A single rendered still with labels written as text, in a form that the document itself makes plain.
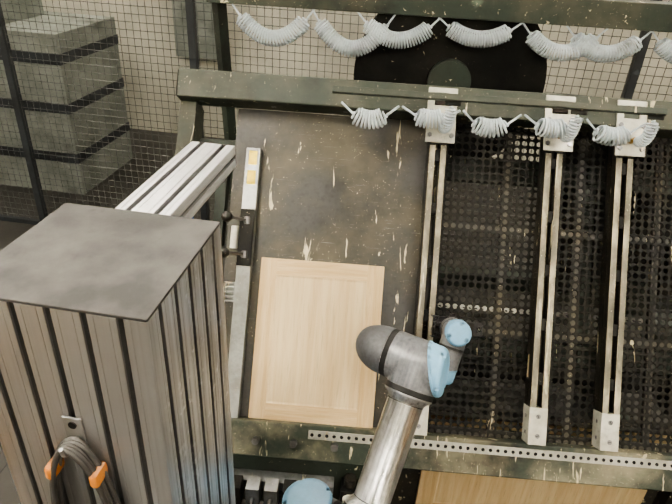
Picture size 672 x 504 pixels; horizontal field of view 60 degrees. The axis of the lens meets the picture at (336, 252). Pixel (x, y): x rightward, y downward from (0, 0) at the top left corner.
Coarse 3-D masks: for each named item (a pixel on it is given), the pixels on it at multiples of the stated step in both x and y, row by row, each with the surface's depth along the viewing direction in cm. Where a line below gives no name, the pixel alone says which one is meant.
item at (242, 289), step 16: (256, 176) 205; (256, 192) 205; (256, 208) 207; (240, 272) 204; (240, 288) 203; (240, 304) 203; (240, 320) 203; (240, 336) 203; (240, 352) 202; (240, 368) 202; (240, 384) 202; (240, 400) 204
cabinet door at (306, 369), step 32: (288, 288) 205; (320, 288) 205; (352, 288) 205; (256, 320) 205; (288, 320) 205; (320, 320) 205; (352, 320) 204; (256, 352) 204; (288, 352) 204; (320, 352) 204; (352, 352) 204; (256, 384) 204; (288, 384) 204; (320, 384) 203; (352, 384) 203; (256, 416) 203; (288, 416) 203; (320, 416) 203; (352, 416) 202
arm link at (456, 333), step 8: (448, 320) 176; (456, 320) 170; (448, 328) 168; (456, 328) 168; (464, 328) 167; (448, 336) 168; (456, 336) 167; (464, 336) 167; (448, 344) 170; (456, 344) 167; (464, 344) 167
